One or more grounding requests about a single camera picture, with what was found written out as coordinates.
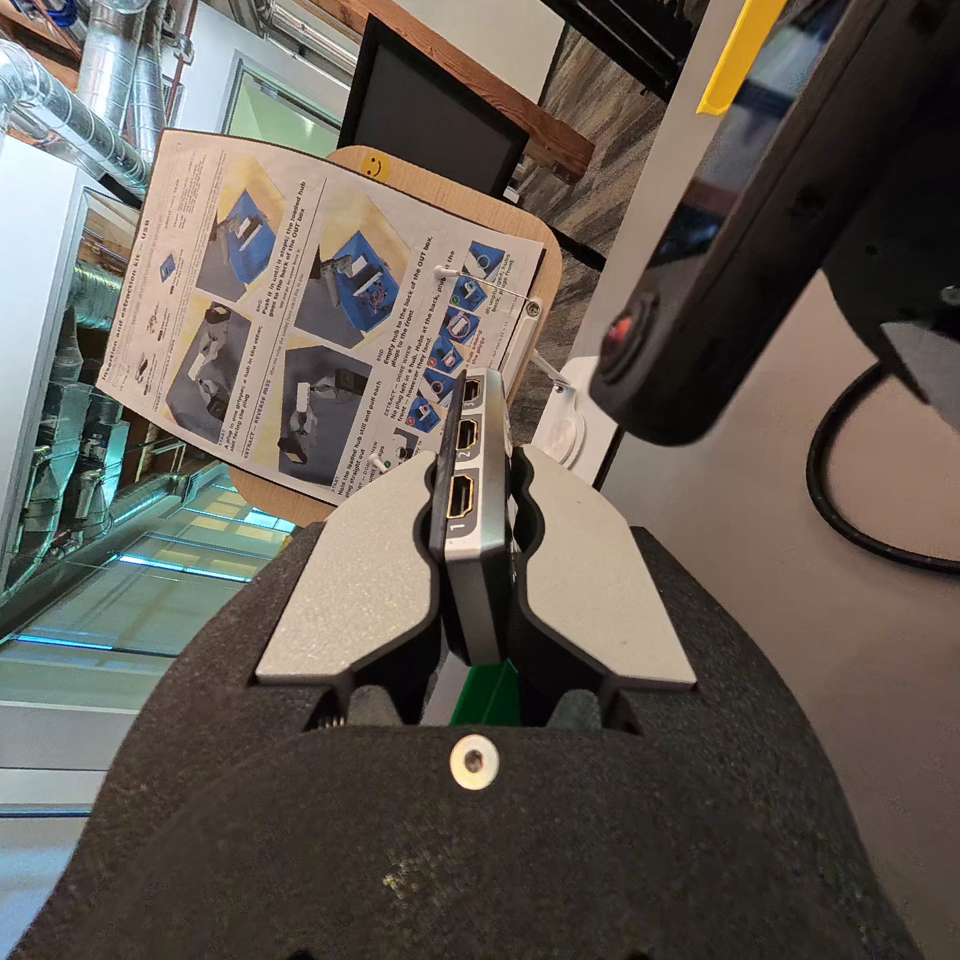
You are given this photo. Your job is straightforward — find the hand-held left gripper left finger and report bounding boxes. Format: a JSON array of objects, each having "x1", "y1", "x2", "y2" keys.
[{"x1": 255, "y1": 452, "x2": 444, "y2": 687}]

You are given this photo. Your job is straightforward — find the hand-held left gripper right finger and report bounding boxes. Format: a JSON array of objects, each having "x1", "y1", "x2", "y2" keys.
[{"x1": 512, "y1": 444, "x2": 699, "y2": 693}]

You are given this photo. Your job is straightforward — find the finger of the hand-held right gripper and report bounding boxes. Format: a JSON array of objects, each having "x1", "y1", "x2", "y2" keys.
[{"x1": 881, "y1": 322, "x2": 960, "y2": 410}]

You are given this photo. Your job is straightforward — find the grey multi-port hub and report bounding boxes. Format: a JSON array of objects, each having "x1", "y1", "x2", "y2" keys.
[{"x1": 431, "y1": 366, "x2": 515, "y2": 667}]

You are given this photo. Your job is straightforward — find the yellow plastic bin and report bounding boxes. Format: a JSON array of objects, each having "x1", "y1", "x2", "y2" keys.
[{"x1": 696, "y1": 0, "x2": 790, "y2": 117}]

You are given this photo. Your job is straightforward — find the green plastic bin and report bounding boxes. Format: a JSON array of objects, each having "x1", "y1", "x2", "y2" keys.
[{"x1": 448, "y1": 658, "x2": 521, "y2": 727}]

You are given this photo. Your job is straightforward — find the black braided cable green plugs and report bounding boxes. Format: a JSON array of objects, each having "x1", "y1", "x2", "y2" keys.
[{"x1": 806, "y1": 362, "x2": 960, "y2": 577}]

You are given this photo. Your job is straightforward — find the white stand base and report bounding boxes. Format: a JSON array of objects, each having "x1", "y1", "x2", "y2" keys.
[{"x1": 540, "y1": 356, "x2": 625, "y2": 490}]

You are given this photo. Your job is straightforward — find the printed instruction sheet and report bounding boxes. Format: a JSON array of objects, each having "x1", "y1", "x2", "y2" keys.
[{"x1": 96, "y1": 129, "x2": 545, "y2": 505}]

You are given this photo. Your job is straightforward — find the wooden beam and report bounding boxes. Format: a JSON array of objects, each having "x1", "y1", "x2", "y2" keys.
[{"x1": 307, "y1": 0, "x2": 596, "y2": 186}]

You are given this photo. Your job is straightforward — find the black monitor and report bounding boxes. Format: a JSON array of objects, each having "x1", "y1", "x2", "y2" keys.
[{"x1": 337, "y1": 13, "x2": 531, "y2": 200}]

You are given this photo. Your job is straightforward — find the silver ventilation ducts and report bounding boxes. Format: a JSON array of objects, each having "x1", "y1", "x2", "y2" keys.
[{"x1": 0, "y1": 0, "x2": 198, "y2": 579}]

